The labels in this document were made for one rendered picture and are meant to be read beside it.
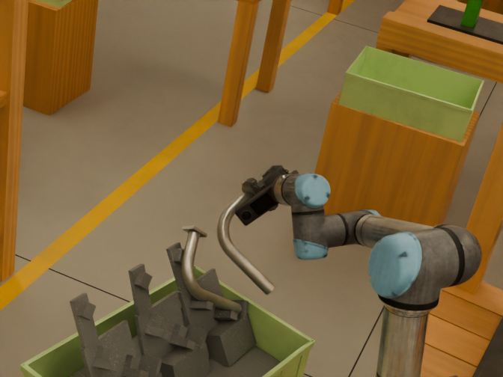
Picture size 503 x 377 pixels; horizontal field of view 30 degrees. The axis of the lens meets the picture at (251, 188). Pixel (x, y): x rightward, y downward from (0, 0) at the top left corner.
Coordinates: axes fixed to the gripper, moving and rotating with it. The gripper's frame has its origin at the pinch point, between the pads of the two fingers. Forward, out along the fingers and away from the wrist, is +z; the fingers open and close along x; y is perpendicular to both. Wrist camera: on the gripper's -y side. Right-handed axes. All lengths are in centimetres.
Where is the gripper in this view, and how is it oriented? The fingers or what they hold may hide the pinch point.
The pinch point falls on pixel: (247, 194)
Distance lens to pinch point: 239.1
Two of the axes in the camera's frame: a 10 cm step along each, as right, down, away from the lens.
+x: -6.0, -7.5, -2.7
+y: 6.9, -6.6, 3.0
